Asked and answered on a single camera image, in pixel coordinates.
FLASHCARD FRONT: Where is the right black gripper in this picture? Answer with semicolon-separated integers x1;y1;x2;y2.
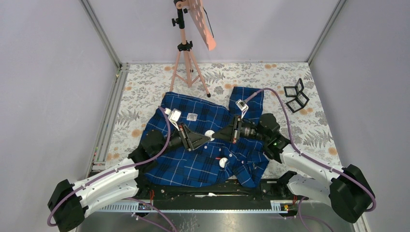
212;115;268;144

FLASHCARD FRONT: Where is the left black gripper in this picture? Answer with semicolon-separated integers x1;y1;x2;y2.
154;122;210;158

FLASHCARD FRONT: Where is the blue plaid shirt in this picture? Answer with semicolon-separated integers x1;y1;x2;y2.
145;87;269;188

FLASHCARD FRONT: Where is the black jewelry box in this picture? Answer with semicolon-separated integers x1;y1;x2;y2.
286;92;309;113

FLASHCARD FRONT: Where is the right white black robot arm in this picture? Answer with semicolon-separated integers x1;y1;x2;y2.
211;113;376;223

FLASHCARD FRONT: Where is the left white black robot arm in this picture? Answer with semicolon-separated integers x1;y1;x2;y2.
47;123;213;232

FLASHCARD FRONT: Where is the pink tripod stand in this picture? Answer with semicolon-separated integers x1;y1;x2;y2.
170;0;211;97

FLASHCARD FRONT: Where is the floral table mat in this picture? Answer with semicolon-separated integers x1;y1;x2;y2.
102;62;340;168

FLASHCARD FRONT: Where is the pink perforated board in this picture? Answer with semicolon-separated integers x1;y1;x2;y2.
188;0;217;51

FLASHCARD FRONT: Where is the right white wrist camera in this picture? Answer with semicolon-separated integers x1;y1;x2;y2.
235;99;249;119

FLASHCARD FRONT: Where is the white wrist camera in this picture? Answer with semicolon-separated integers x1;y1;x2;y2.
235;99;249;119
165;108;181;131

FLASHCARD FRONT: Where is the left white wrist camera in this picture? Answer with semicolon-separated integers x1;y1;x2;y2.
165;108;181;131

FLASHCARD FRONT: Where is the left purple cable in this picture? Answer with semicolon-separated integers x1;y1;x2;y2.
47;106;178;232

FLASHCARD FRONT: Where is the purple cable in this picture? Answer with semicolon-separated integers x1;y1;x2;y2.
242;88;377;232
47;106;178;232

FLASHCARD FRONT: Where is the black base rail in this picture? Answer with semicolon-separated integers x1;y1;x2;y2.
135;179;301;210

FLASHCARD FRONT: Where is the grey slotted cable duct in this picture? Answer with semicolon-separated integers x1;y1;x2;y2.
97;200;289;214

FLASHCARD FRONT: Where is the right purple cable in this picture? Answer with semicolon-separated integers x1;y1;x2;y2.
242;88;377;232

